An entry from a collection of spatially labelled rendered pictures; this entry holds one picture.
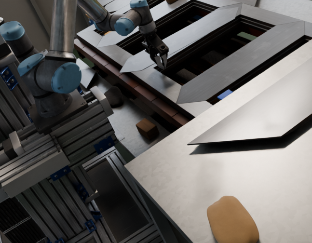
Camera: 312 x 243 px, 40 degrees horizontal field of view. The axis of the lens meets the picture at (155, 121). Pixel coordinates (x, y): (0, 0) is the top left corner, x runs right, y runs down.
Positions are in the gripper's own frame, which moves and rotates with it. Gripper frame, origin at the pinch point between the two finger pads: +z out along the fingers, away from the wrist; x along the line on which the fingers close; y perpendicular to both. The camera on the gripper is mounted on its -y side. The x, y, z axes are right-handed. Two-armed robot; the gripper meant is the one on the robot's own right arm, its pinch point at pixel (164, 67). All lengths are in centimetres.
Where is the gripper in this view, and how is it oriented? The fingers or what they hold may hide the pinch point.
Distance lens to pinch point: 207.7
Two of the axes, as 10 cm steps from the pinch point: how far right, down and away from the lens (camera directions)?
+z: 3.2, 7.4, 5.9
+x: -8.1, 5.3, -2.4
